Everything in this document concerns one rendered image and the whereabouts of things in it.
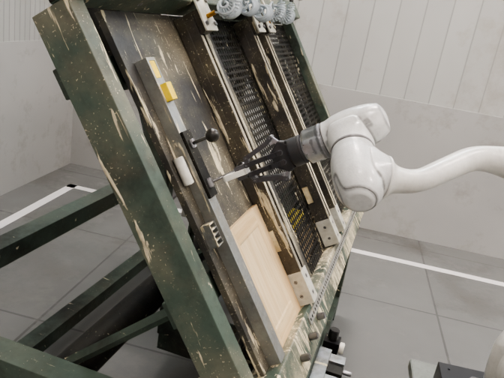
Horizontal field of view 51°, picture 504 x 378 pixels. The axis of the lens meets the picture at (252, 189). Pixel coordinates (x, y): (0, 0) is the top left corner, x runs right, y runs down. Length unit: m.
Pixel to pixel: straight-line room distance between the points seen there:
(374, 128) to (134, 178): 0.57
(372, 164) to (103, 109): 0.62
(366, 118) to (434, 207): 4.10
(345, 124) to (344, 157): 0.11
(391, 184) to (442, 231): 4.25
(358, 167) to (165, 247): 0.49
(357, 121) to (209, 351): 0.66
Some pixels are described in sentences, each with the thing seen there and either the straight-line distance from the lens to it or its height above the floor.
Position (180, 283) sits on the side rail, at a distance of 1.32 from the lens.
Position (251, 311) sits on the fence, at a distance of 1.58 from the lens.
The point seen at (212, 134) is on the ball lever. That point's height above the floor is 1.54.
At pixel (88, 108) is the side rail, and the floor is 1.58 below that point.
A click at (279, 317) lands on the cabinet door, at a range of 1.76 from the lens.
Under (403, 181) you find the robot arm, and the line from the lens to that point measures 1.23.
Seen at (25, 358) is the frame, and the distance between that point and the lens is 1.78.
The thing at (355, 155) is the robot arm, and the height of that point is 1.60.
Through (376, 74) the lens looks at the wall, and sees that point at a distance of 5.06.
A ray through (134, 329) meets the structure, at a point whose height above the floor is 0.96.
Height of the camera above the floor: 1.86
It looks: 19 degrees down
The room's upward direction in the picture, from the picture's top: 10 degrees clockwise
